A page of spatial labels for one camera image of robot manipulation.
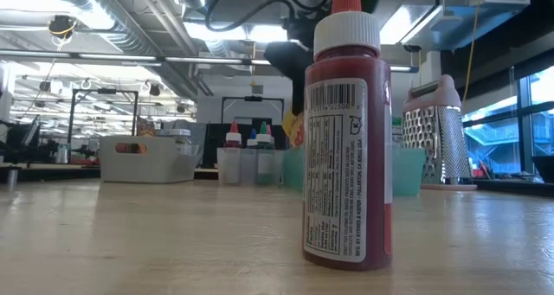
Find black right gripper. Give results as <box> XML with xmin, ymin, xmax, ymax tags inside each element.
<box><xmin>263</xmin><ymin>16</ymin><xmax>316</xmax><ymax>117</ymax></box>

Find green-capped sauce bottle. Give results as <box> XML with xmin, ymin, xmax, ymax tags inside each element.
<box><xmin>254</xmin><ymin>121</ymin><xmax>274</xmax><ymax>186</ymax></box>

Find green Apple Jacks cereal box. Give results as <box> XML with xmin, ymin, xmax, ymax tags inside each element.
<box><xmin>391</xmin><ymin>115</ymin><xmax>407</xmax><ymax>149</ymax></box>

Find orange black snack packet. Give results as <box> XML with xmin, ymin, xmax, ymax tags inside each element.
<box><xmin>136</xmin><ymin>115</ymin><xmax>158</xmax><ymax>138</ymax></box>

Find translucent white plastic bin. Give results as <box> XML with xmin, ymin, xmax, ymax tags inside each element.
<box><xmin>98</xmin><ymin>134</ymin><xmax>204</xmax><ymax>184</ymax></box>
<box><xmin>216</xmin><ymin>146</ymin><xmax>286</xmax><ymax>187</ymax></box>

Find white-lidded spice jar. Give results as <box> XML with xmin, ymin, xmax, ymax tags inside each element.
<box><xmin>158</xmin><ymin>128</ymin><xmax>196</xmax><ymax>157</ymax></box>

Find long linear ceiling light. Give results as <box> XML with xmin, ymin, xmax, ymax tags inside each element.
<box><xmin>0</xmin><ymin>48</ymin><xmax>420</xmax><ymax>74</ymax></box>

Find dark bin by window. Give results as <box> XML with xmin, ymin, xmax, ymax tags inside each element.
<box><xmin>531</xmin><ymin>155</ymin><xmax>554</xmax><ymax>183</ymax></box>

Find dark desk monitors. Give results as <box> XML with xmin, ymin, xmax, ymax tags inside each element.
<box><xmin>0</xmin><ymin>113</ymin><xmax>60</xmax><ymax>165</ymax></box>

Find silver metal cylinder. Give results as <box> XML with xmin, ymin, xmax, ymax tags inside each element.
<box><xmin>5</xmin><ymin>165</ymin><xmax>19</xmax><ymax>191</ymax></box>

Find black gantry frame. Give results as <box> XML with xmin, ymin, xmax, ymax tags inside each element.
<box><xmin>221</xmin><ymin>95</ymin><xmax>286</xmax><ymax>125</ymax></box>
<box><xmin>67</xmin><ymin>87</ymin><xmax>139</xmax><ymax>157</ymax></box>

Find steel box grater pink handle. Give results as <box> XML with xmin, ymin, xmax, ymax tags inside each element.
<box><xmin>401</xmin><ymin>74</ymin><xmax>477</xmax><ymax>191</ymax></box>

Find yellow hanging cord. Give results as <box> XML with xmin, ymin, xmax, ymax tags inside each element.
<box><xmin>461</xmin><ymin>3</ymin><xmax>482</xmax><ymax>102</ymax></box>

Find yellow black cable coil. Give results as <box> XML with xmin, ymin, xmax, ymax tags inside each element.
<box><xmin>47</xmin><ymin>14</ymin><xmax>78</xmax><ymax>40</ymax></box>

